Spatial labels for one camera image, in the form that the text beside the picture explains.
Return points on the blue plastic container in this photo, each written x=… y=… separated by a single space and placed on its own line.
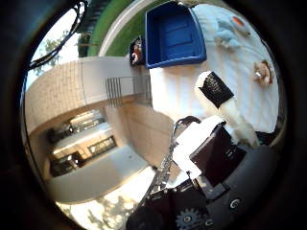
x=174 y=35

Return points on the black box with toys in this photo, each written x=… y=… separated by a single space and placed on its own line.
x=136 y=51

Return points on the white table cloth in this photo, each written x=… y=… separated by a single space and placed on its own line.
x=179 y=92

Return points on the brown plush toy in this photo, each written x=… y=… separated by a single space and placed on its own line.
x=263 y=73

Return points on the metal railing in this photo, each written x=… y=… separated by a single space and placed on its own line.
x=116 y=91

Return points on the light blue plush toy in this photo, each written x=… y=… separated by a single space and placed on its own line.
x=225 y=33

